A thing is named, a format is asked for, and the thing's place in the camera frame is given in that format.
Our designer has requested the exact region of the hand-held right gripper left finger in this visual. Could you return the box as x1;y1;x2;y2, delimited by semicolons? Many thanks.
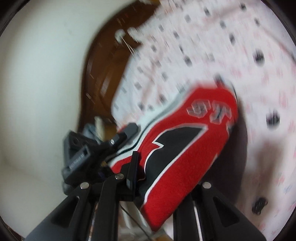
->
25;151;140;241

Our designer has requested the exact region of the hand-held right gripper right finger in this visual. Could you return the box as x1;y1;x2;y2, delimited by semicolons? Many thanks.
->
172;181;267;241

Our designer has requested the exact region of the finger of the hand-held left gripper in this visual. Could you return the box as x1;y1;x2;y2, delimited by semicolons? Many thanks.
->
109;122;139;147

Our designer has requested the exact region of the red jersey with white sleeves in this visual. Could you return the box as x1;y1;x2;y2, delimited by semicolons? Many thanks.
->
107;81;240;232

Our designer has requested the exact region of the brown wooden headboard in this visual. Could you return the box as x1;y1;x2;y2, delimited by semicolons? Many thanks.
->
77;0;162;137

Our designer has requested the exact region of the pink printed blanket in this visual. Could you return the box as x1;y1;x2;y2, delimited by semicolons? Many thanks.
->
110;0;292;241

